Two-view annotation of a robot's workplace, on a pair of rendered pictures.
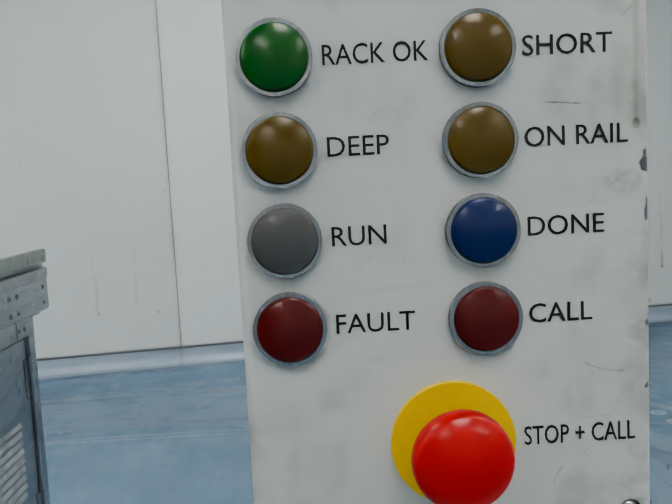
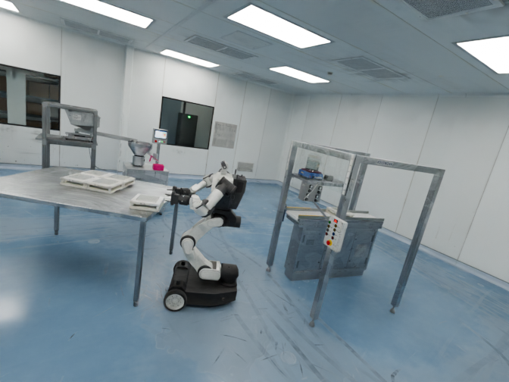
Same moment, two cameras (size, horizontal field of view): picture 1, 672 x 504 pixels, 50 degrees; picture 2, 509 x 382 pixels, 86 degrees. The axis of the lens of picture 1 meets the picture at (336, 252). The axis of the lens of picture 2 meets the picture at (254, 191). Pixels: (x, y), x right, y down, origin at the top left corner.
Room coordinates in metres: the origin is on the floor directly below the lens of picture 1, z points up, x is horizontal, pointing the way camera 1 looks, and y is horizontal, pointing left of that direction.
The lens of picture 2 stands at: (-1.25, -1.76, 1.72)
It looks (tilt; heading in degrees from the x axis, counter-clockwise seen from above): 13 degrees down; 66
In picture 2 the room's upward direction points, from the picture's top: 11 degrees clockwise
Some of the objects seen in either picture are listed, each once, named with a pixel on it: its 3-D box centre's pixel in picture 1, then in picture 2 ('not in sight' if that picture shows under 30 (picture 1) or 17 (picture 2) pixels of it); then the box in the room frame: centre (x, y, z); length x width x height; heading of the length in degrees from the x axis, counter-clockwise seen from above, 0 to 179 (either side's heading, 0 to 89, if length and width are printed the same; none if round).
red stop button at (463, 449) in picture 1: (456, 447); not in sight; (0.28, -0.04, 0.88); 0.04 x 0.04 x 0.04; 1
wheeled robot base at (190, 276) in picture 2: not in sight; (205, 277); (-0.55, 0.60, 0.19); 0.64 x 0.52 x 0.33; 165
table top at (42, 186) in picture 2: not in sight; (92, 189); (-1.64, 1.25, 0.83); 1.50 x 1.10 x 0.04; 158
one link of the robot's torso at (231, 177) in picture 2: not in sight; (227, 189); (-0.47, 0.58, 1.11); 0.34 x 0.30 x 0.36; 75
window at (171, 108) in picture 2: not in sight; (186, 124); (-0.16, 5.77, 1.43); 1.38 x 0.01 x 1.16; 9
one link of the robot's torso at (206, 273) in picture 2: not in sight; (210, 270); (-0.52, 0.59, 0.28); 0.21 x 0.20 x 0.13; 165
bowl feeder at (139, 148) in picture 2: not in sight; (143, 154); (-1.18, 3.06, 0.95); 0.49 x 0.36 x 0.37; 9
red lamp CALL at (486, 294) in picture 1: (486, 318); not in sight; (0.29, -0.06, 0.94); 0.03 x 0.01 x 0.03; 91
